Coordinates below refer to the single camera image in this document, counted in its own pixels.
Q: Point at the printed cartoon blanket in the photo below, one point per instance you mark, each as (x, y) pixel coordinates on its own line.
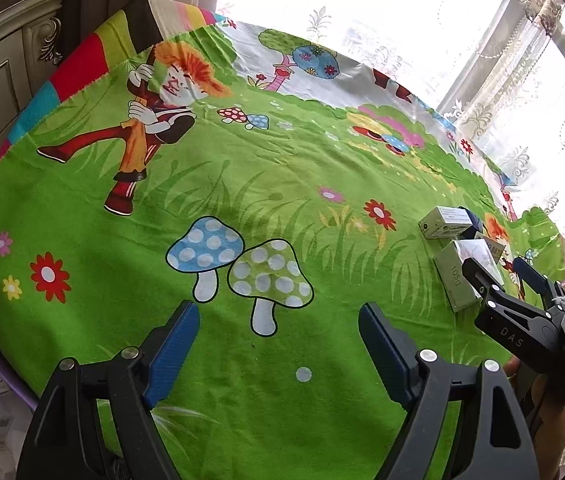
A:
(262, 200)

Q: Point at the dark blue box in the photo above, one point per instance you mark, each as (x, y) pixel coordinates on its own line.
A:
(474, 220)

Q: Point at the white lace curtain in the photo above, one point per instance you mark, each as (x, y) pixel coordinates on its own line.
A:
(487, 85)

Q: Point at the small white green box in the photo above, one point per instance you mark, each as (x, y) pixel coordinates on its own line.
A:
(442, 225)

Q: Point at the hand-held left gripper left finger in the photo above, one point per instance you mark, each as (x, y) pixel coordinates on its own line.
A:
(172, 350)

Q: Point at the green box marked 1050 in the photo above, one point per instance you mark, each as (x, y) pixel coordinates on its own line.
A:
(454, 275)

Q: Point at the person's right forearm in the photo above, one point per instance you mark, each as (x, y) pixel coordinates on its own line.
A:
(557, 435)

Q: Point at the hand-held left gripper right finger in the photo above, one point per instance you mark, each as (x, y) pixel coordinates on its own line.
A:
(387, 355)

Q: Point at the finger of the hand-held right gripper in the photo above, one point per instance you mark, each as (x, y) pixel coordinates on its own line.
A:
(534, 275)
(479, 275)

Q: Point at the cream carved cabinet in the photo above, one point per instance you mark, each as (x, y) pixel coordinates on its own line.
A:
(2, 75)

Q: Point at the brown cardboard box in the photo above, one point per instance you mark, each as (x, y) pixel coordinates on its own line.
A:
(494, 246)

